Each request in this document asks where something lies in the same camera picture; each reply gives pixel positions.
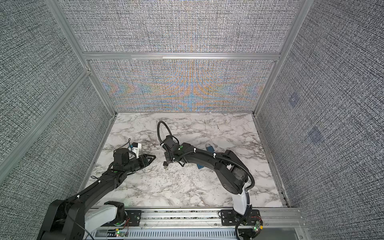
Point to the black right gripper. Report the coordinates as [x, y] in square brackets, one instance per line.
[167, 157]

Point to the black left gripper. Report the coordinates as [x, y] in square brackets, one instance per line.
[145, 157]

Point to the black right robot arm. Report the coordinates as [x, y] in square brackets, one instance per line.
[232, 173]

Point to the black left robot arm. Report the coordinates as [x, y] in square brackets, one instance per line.
[65, 219]

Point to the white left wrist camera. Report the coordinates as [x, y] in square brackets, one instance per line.
[135, 148]

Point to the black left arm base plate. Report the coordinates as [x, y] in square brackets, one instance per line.
[132, 219]

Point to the aluminium front frame rail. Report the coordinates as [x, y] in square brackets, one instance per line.
[195, 224]

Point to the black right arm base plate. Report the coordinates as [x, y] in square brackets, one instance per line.
[231, 218]

